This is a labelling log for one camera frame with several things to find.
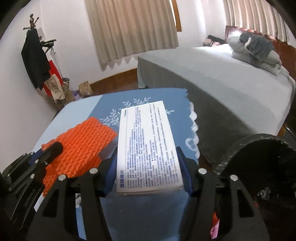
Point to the beige window curtain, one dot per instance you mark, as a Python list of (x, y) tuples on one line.
[(259, 16), (125, 28)]

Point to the lower grey pillow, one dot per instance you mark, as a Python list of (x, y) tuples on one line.
[(272, 69)]

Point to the black hanging coat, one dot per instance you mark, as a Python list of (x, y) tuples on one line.
[(35, 60)]

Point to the dark grey folded clothes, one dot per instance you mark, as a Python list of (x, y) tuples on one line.
[(257, 47)]

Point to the wooden coat rack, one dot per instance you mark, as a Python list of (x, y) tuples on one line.
[(48, 48)]

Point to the beige canvas tote bag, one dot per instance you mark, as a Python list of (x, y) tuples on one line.
[(54, 86)]

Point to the upper grey pillow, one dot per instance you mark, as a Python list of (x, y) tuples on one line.
[(236, 45)]

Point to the black bag beside bed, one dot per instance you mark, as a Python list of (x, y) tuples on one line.
[(211, 41)]

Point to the wooden headboard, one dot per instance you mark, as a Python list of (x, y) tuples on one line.
[(286, 52)]

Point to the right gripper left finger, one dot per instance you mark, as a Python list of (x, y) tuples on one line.
[(56, 217)]

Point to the red hanging bag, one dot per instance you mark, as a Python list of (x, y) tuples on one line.
[(53, 70)]

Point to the blue tree print tablecloth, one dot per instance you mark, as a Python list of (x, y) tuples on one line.
[(151, 217)]

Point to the striped black white bag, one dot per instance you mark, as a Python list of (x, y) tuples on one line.
[(65, 85)]

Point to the beige left window curtain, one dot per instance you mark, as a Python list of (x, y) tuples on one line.
[(125, 28)]

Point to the bed with grey sheet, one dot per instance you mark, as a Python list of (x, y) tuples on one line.
[(232, 99)]

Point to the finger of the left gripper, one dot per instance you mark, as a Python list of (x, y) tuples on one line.
[(35, 155), (52, 152)]

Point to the beige right window curtain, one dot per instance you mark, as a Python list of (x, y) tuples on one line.
[(259, 16)]

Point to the white printed paper box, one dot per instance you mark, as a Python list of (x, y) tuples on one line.
[(147, 161)]

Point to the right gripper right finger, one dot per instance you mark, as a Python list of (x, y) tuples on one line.
[(239, 218)]

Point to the grey pillow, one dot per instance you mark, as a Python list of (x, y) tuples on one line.
[(236, 45), (272, 69)]

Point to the brown paper bag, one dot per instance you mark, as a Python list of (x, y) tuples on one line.
[(85, 89)]

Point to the black trash bin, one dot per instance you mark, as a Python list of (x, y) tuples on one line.
[(265, 164)]

